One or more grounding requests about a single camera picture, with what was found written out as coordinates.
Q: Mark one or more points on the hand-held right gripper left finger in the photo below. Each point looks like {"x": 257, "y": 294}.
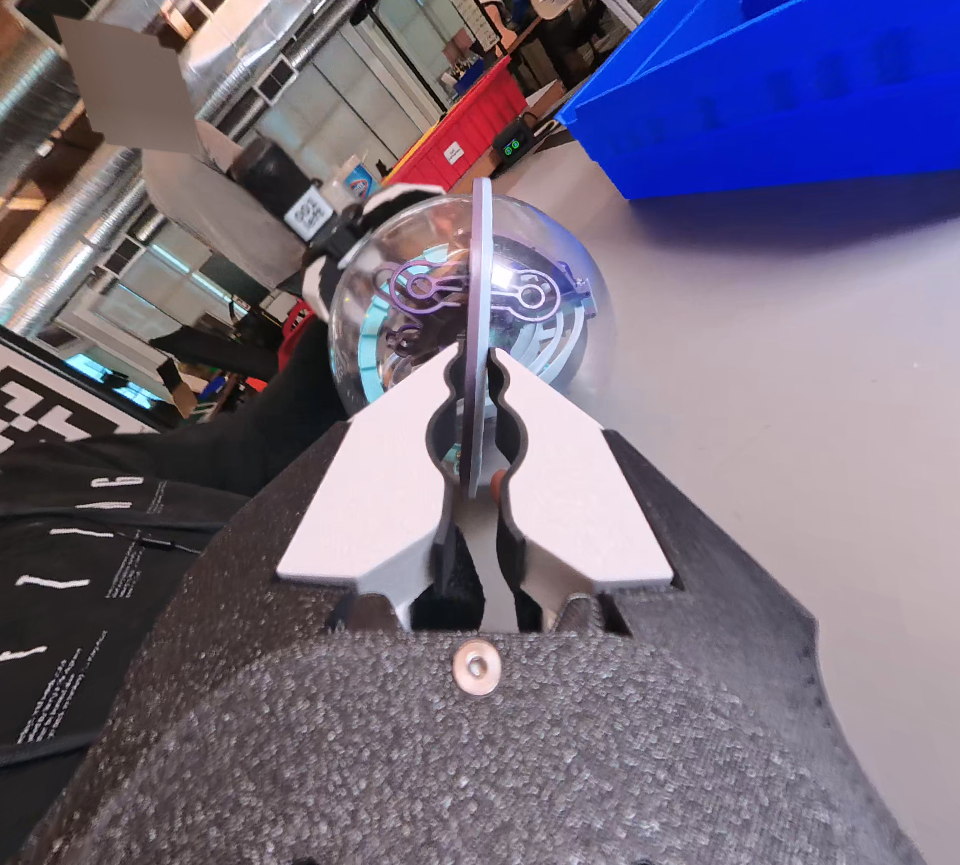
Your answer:
{"x": 368, "y": 505}

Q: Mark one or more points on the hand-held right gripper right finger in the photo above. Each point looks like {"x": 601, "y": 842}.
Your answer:
{"x": 585, "y": 505}

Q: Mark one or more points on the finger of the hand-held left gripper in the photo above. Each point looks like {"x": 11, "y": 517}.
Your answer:
{"x": 323, "y": 288}
{"x": 413, "y": 195}

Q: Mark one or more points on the clear plastic maze ball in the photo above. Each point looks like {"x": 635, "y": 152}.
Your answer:
{"x": 540, "y": 295}

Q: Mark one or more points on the person's left forearm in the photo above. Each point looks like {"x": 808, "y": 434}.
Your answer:
{"x": 255, "y": 415}

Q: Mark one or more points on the red plastic bin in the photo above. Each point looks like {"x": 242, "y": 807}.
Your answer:
{"x": 465, "y": 123}

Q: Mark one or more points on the small black device green display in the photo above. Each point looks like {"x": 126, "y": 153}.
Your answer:
{"x": 515, "y": 142}

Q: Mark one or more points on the studio light panel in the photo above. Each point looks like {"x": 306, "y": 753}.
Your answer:
{"x": 128, "y": 85}

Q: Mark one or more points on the white stand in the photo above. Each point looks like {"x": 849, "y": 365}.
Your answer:
{"x": 623, "y": 3}

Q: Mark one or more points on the black white marker sign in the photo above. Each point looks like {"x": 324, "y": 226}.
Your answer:
{"x": 60, "y": 400}

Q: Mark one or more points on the black printed hoodie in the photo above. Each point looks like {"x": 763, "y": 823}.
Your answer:
{"x": 90, "y": 610}

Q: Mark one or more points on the blue plastic bin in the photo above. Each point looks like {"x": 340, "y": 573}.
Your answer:
{"x": 780, "y": 70}

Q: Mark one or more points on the silver ventilation duct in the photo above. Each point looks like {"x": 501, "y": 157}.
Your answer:
{"x": 53, "y": 235}
{"x": 33, "y": 93}

